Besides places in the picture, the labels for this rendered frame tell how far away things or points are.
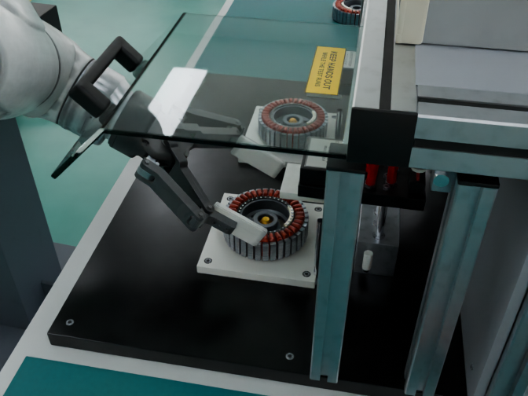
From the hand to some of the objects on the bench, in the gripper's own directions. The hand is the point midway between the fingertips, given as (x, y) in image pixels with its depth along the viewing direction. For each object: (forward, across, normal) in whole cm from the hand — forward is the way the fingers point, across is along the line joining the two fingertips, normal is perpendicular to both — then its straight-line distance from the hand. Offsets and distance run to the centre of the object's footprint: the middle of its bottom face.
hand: (264, 197), depth 78 cm
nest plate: (+4, 0, -6) cm, 7 cm away
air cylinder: (+16, 0, +1) cm, 16 cm away
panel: (+26, -12, +6) cm, 29 cm away
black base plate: (+6, -12, -7) cm, 15 cm away
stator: (+3, 0, -5) cm, 6 cm away
